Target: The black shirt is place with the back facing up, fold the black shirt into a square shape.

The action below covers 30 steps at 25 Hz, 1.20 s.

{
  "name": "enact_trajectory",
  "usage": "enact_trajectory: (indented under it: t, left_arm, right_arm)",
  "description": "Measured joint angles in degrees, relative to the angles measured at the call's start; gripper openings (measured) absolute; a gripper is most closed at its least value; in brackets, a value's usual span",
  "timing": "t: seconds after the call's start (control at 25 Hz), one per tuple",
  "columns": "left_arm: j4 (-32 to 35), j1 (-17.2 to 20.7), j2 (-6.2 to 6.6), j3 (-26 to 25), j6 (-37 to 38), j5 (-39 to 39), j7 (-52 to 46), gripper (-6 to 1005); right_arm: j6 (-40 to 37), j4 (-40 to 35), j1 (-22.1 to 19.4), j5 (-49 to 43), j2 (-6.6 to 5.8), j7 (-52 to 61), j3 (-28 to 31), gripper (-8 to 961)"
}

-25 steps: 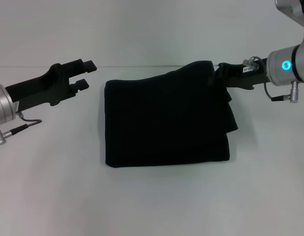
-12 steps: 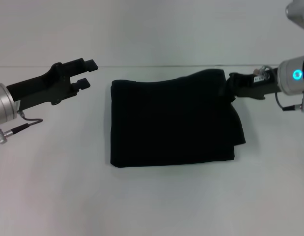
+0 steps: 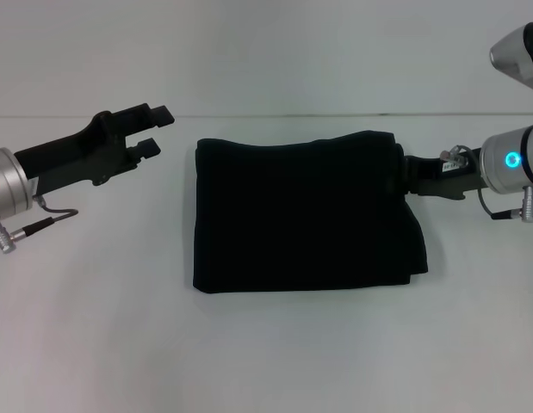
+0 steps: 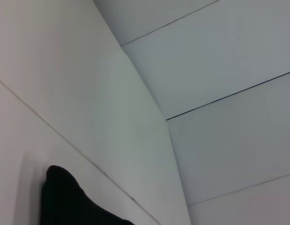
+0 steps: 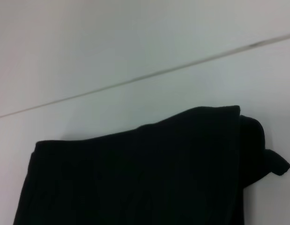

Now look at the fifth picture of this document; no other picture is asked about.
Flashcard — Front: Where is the black t-shirt with white print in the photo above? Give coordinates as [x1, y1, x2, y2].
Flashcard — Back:
[12, 105, 290, 225]

